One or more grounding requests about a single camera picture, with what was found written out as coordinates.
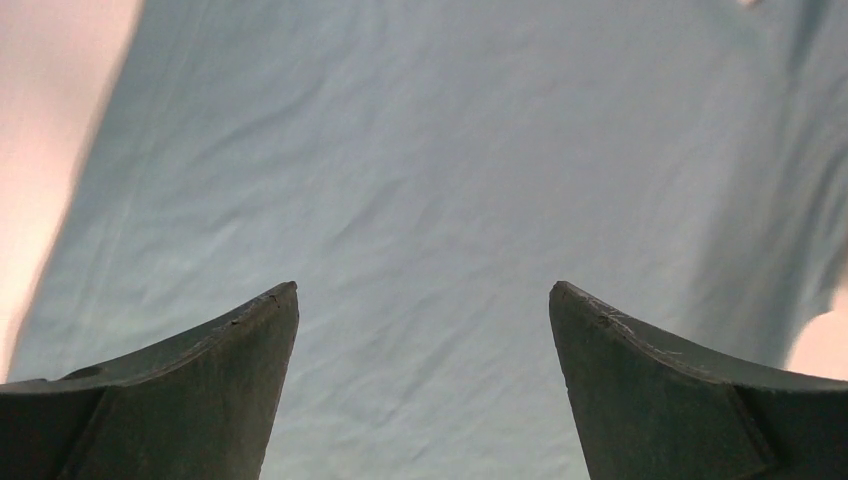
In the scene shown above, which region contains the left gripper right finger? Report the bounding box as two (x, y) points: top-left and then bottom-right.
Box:
(549, 281), (847, 480)

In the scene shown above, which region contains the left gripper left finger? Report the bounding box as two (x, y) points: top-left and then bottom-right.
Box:
(1, 282), (299, 480)

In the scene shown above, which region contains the grey-blue t-shirt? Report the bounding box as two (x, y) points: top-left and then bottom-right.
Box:
(11, 1), (847, 479)

